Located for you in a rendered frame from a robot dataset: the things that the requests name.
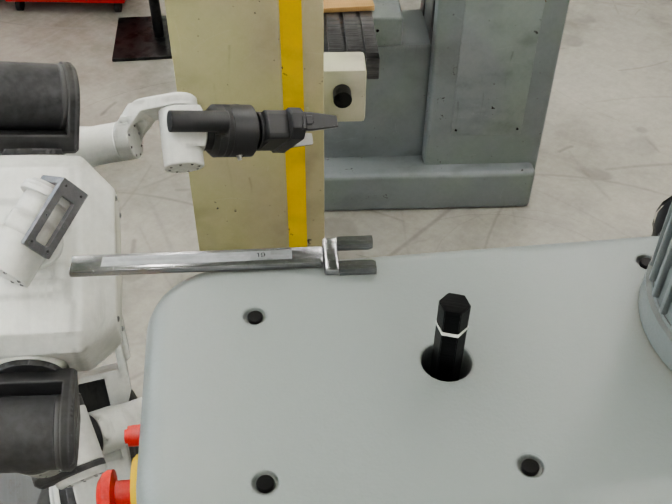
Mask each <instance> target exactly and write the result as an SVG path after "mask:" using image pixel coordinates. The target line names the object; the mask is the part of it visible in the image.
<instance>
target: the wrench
mask: <svg viewBox="0 0 672 504"><path fill-rule="evenodd" d="M372 248H373V238H372V235H366V236H340V237H337V238H323V240H322V246H310V247H285V248H259V249H234V250H208V251H183V252H157V253H132V254H106V255H81V256H73V257H72V260H71V264H70V268H69V276H70V277H89V276H114V275H138V274H163V273H188V272H212V271H237V270H262V269H286V268H311V267H323V265H324V273H325V275H338V274H340V276H346V275H370V274H377V266H376V261H374V260H346V261H339V259H338V251H350V250H369V249H372Z"/></svg>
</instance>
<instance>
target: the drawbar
mask: <svg viewBox="0 0 672 504"><path fill-rule="evenodd" d="M470 309H471V305H470V303H469V302H468V300H467V298H466V297H465V296H464V295H460V294H454V293H448V294H446V295H445V296H444V297H443V298H442V299H440V300H439V305H438V313H437V323H438V325H439V327H440V329H441V331H442V332H444V333H450V334H455V335H459V334H460V333H461V332H462V331H463V330H464V329H466V328H467V327H468V321H469V315H470ZM466 333H467V330H466V331H465V332H464V333H463V334H462V335H461V336H460V337H459V338H454V337H449V336H443V335H441V333H440V331H439V329H438V327H437V326H436V329H435V337H434V345H433V353H432V361H431V369H430V376H431V377H433V378H435V379H437V380H440V381H446V382H453V381H458V380H459V376H460V370H461V364H462V358H463V352H464V346H465V339H466Z"/></svg>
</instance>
